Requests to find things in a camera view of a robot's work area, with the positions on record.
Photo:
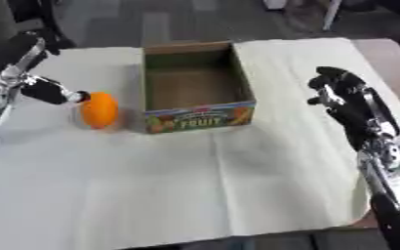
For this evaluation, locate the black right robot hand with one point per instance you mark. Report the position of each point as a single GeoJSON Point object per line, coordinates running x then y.
{"type": "Point", "coordinates": [350, 107]}

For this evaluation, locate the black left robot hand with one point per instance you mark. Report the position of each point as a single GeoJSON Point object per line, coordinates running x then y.
{"type": "Point", "coordinates": [45, 90]}

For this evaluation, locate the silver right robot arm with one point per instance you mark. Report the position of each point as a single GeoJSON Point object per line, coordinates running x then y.
{"type": "Point", "coordinates": [394, 182]}

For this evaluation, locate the tan cardboard box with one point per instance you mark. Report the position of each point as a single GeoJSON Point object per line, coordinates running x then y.
{"type": "Point", "coordinates": [195, 88]}

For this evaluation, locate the orange toy fruit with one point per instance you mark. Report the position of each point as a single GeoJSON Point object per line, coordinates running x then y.
{"type": "Point", "coordinates": [99, 110]}

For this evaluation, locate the black tripod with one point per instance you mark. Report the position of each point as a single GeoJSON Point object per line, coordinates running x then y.
{"type": "Point", "coordinates": [45, 22]}

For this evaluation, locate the white furniture leg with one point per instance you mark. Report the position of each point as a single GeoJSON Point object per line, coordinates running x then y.
{"type": "Point", "coordinates": [331, 14]}

